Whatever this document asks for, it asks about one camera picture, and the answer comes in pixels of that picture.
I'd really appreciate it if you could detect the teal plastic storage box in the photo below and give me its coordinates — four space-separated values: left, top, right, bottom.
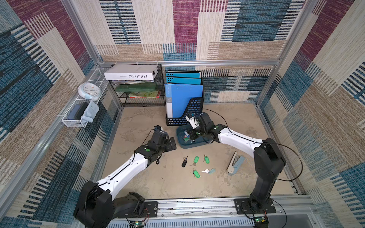
176 124 212 149

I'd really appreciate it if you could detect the black fob key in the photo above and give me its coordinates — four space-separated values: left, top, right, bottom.
182 156 188 168

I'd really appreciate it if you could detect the light blue tag key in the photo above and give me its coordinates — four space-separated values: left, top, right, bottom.
201 168 216 174

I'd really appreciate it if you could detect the solid green tag key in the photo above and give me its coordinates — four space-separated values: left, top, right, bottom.
193 169 200 178

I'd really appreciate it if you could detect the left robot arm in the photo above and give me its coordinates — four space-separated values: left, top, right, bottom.
73 125 176 228

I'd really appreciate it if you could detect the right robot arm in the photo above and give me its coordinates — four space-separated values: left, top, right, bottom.
185 112 286 214

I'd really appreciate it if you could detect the white folio box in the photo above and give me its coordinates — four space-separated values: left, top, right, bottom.
104 64 158 81

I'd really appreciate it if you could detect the black mesh file holder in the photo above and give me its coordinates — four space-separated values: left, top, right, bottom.
165 97 204 126

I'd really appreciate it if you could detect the blue folder front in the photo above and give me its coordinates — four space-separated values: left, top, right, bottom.
164 84 203 118

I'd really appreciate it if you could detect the colourful book stack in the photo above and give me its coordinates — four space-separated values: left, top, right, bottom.
128 91 161 98

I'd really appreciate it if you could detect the teal folder back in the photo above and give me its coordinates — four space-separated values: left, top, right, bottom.
166 71 201 79

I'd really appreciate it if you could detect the teal folder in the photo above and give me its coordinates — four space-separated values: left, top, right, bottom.
166 71 201 79
166 77 201 85

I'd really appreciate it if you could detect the teal folder middle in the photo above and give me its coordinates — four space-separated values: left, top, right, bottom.
166 77 201 85

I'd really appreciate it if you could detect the light blue cloth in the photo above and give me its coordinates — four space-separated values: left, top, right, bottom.
80 101 99 124

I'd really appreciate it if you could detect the white round clock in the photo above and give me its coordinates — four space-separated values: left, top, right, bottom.
78 82 102 101

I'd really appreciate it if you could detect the dark blue case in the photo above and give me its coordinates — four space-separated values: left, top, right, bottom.
67 102 88 120

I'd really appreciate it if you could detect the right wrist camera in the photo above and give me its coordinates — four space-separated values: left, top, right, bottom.
185 113 200 129

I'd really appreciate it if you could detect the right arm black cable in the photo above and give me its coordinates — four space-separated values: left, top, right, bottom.
202 108 304 183

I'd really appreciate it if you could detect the black wire shelf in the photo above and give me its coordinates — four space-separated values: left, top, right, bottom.
105 64 165 108

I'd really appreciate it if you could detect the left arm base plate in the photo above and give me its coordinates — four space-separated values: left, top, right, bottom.
115 201 158 219

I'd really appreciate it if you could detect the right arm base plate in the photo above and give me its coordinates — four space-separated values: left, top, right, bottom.
233 198 276 215

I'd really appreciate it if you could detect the white wire basket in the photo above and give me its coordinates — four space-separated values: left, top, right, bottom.
62 67 109 128

